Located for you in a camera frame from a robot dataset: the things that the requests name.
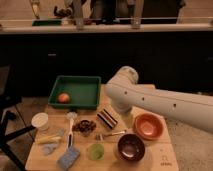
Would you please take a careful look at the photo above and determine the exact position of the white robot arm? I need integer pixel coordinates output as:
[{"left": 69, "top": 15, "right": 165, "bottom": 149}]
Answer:
[{"left": 105, "top": 66, "right": 213, "bottom": 134}]

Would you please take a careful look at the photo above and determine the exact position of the green small cup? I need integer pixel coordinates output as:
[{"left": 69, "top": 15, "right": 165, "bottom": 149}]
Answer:
[{"left": 87, "top": 143, "right": 104, "bottom": 160}]

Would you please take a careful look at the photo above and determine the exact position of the white paper cup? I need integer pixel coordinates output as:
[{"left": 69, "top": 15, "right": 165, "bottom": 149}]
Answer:
[{"left": 31, "top": 113, "right": 49, "bottom": 131}]

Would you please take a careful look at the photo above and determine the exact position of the striped black white block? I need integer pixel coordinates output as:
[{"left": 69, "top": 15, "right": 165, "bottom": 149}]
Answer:
[{"left": 97, "top": 109, "right": 118, "bottom": 130}]

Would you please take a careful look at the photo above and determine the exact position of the orange bowl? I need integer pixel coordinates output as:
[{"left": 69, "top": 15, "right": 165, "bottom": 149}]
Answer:
[{"left": 133, "top": 113, "right": 164, "bottom": 140}]

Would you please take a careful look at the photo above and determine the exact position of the dark brown bowl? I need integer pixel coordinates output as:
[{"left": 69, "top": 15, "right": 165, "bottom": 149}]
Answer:
[{"left": 117, "top": 134, "right": 145, "bottom": 162}]

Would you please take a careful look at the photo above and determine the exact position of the metal fork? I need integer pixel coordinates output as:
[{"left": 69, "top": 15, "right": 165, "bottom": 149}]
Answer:
[{"left": 95, "top": 130, "right": 127, "bottom": 141}]

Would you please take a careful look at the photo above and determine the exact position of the bunch of dark grapes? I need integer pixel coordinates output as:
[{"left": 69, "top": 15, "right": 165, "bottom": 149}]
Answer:
[{"left": 72, "top": 120, "right": 96, "bottom": 137}]

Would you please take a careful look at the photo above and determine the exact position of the green plastic tray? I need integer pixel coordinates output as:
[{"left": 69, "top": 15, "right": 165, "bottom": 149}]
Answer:
[{"left": 48, "top": 76, "right": 101, "bottom": 110}]

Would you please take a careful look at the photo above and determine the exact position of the white dish brush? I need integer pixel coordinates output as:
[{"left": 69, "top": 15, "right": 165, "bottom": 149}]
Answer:
[{"left": 67, "top": 112, "right": 77, "bottom": 146}]

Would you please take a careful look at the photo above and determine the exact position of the red apple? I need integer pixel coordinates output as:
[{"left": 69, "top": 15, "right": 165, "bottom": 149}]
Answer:
[{"left": 57, "top": 93, "right": 70, "bottom": 103}]

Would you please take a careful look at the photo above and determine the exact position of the yellow banana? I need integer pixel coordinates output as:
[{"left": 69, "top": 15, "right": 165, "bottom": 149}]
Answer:
[{"left": 35, "top": 136, "right": 62, "bottom": 144}]

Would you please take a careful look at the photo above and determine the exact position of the green object on shelf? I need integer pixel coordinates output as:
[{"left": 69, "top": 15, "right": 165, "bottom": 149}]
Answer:
[{"left": 32, "top": 20, "right": 62, "bottom": 26}]

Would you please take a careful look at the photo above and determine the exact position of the black chair frame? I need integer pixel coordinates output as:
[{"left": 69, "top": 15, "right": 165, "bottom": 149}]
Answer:
[{"left": 0, "top": 66, "right": 35, "bottom": 171}]

